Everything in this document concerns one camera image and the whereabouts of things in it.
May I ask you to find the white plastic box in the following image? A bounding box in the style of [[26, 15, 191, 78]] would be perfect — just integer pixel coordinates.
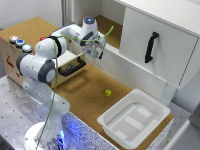
[[96, 88, 172, 150]]

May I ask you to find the black drawer handle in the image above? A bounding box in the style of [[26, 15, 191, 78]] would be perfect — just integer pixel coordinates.
[[57, 56, 87, 78]]

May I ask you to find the black door handle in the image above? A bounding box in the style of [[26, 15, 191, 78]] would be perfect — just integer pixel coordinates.
[[144, 31, 160, 64]]

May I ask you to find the green cable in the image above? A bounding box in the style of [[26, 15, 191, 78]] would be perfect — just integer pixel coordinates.
[[35, 25, 115, 150]]

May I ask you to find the white sliding door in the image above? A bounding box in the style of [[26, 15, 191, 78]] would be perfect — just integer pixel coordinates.
[[118, 6, 200, 90]]

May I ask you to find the wooden drawer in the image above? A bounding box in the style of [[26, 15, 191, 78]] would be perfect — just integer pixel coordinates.
[[55, 49, 88, 84]]

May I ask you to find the blue button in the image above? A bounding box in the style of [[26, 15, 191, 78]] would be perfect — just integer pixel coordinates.
[[15, 38, 26, 48]]

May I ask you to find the red button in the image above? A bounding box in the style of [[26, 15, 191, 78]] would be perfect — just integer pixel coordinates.
[[8, 34, 19, 44]]

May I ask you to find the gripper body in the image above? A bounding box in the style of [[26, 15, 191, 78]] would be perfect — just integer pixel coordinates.
[[83, 39, 106, 58]]

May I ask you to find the yellow block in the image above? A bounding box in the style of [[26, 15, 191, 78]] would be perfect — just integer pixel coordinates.
[[104, 88, 113, 98]]

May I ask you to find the white cabinet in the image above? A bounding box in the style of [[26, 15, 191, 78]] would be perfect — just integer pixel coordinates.
[[49, 0, 200, 108]]

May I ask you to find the wooden drawer box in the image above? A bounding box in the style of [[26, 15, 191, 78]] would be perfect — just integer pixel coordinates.
[[0, 16, 88, 90]]

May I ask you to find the green button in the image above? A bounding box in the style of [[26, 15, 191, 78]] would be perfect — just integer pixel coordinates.
[[21, 43, 34, 54]]

